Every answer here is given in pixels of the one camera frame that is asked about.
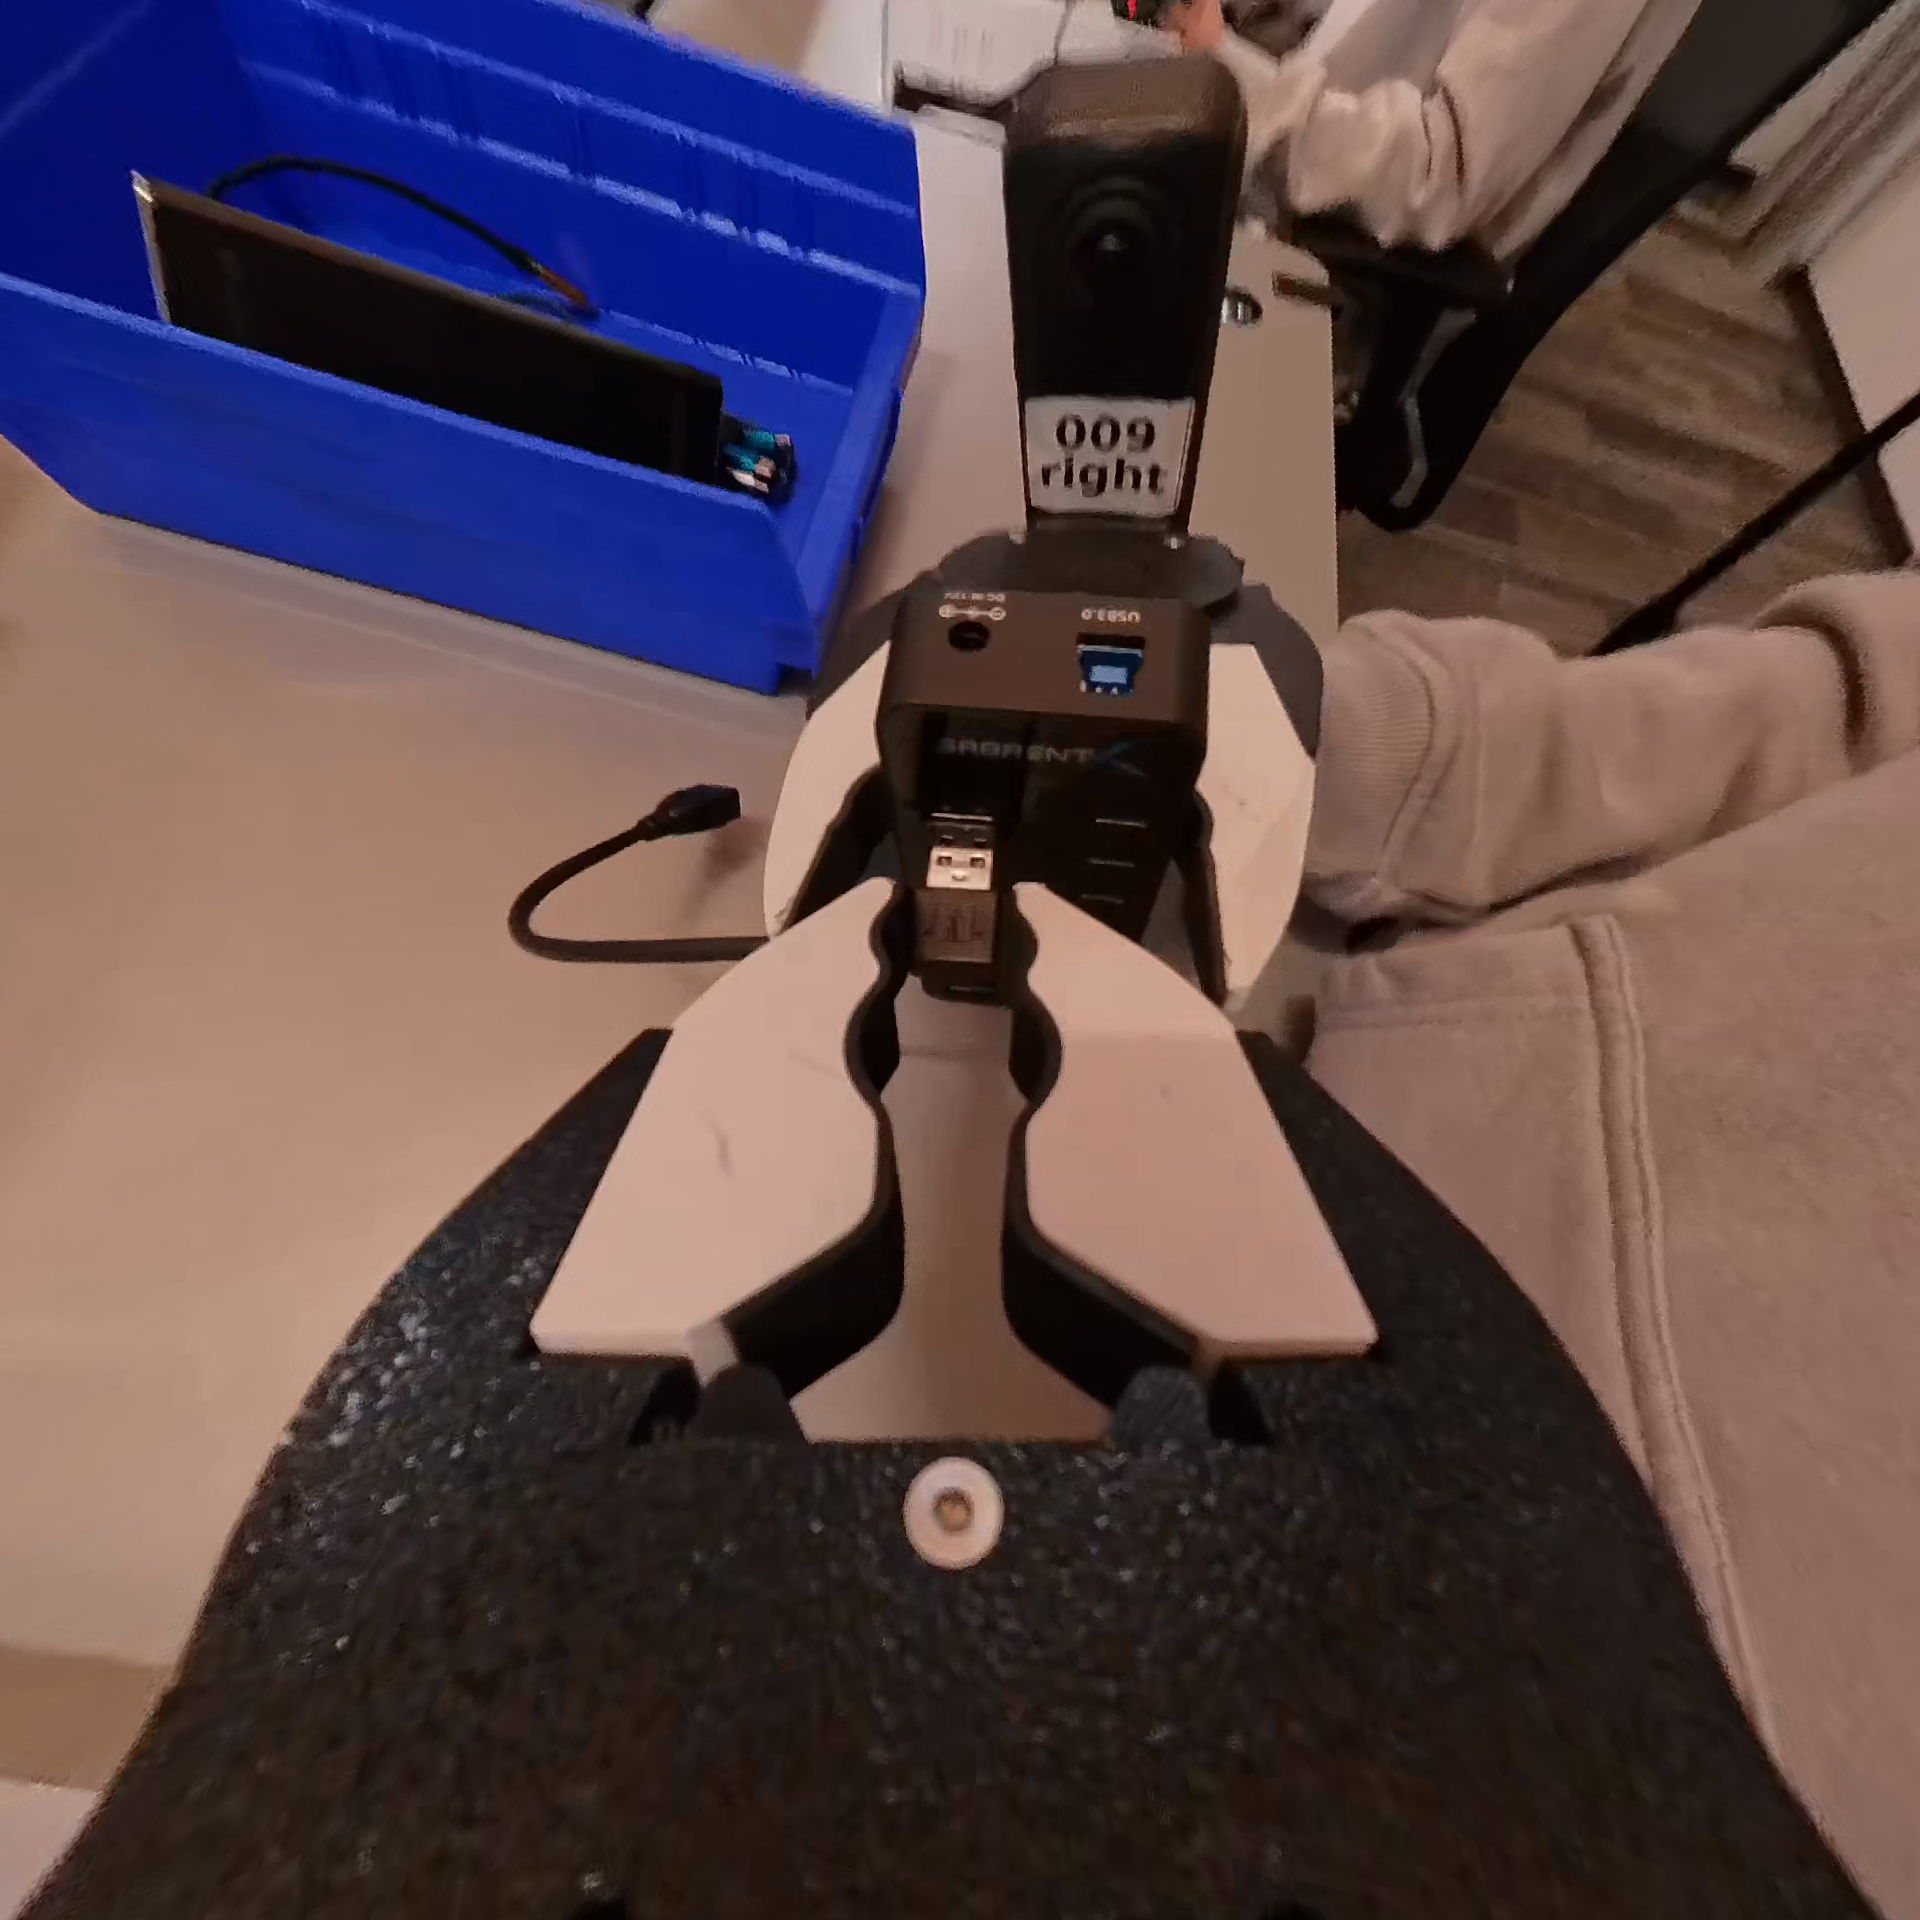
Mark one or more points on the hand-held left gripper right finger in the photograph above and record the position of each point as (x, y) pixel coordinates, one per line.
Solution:
(1184, 1170)

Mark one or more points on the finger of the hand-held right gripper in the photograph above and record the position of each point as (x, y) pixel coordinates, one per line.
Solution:
(818, 780)
(1261, 810)

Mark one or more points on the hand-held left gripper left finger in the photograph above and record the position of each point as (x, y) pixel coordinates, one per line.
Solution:
(721, 1170)

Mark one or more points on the black usb hub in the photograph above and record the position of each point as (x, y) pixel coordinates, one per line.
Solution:
(1050, 681)

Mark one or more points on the person's right forearm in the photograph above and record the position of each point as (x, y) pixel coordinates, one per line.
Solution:
(1576, 749)

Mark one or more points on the small teal connector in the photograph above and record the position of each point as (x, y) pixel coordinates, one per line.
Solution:
(758, 458)

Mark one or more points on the black office chair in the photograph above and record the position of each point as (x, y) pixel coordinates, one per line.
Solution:
(1424, 376)

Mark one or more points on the blue plastic bin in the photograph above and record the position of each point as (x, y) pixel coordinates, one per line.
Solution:
(450, 493)

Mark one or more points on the black slanted bar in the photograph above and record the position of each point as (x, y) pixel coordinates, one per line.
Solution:
(1756, 523)

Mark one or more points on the black flat panel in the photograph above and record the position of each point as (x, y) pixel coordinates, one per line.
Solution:
(450, 338)

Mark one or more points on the white cabinet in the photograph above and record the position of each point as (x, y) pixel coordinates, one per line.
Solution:
(1868, 345)

